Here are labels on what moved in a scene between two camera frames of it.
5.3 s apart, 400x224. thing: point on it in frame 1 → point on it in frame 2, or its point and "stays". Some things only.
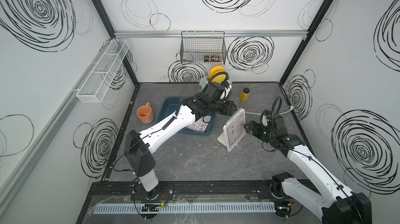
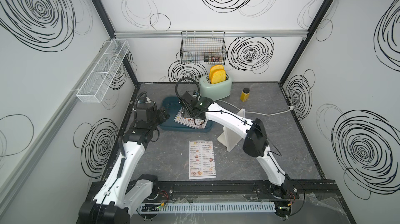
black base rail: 189,188 stays
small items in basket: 211,58 stays
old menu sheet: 235,126 → 202,164
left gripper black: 230,112 → 162,114
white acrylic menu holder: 234,130 stays
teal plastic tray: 168,106 stays
